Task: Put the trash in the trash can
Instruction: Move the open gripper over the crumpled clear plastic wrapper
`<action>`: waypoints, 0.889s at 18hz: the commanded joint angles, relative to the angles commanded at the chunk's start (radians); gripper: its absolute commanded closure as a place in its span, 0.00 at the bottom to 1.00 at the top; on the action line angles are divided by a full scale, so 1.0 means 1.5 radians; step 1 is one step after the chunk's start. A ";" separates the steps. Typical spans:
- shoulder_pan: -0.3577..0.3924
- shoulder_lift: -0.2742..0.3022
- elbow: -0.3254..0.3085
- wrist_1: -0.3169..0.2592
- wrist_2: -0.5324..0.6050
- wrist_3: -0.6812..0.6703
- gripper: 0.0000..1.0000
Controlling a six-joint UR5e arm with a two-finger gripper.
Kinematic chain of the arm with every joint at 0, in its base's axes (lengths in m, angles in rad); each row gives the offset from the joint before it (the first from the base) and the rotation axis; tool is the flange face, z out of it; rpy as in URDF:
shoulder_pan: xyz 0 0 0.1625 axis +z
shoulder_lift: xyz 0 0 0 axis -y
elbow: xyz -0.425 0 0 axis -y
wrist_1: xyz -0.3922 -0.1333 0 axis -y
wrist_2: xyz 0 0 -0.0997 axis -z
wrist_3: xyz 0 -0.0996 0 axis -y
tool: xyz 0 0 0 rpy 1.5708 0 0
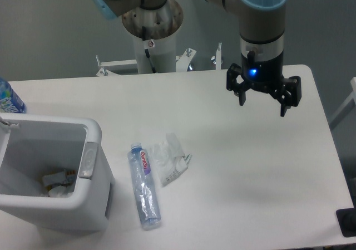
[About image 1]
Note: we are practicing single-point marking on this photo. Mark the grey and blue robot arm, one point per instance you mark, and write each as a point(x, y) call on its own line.
point(261, 28)

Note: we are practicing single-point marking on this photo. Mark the black clamp at table edge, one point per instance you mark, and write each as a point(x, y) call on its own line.
point(346, 220)

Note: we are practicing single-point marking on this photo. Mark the trash inside the can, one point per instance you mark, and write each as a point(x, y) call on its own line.
point(60, 184)

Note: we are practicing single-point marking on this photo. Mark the white trash can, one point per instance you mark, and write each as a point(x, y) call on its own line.
point(35, 145)

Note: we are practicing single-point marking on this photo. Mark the white frame at right edge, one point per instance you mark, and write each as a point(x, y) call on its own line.
point(344, 109)

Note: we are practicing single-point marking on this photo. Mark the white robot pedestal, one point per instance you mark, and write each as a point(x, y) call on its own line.
point(153, 33)

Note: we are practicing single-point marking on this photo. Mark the white plastic wrapper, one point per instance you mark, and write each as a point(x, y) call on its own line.
point(169, 159)

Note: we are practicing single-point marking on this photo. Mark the clear plastic bottle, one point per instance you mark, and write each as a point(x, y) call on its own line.
point(144, 187)

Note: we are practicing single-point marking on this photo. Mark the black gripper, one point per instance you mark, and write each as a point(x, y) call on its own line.
point(262, 65)

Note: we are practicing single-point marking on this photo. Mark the blue labelled water bottle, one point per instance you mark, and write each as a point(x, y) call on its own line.
point(10, 101)

